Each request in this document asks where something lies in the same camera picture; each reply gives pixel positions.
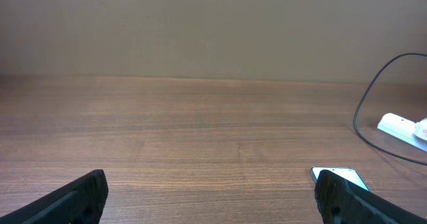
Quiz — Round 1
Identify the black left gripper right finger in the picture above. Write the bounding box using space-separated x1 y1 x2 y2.
314 170 426 224

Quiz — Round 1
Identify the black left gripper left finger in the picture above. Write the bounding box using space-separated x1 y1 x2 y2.
1 169 109 224

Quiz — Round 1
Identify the blue Galaxy smartphone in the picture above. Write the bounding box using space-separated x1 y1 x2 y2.
311 166 369 191

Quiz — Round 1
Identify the white power strip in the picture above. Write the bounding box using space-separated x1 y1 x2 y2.
377 113 426 151

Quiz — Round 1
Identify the black charging cable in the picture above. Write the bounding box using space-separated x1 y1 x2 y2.
353 52 427 167

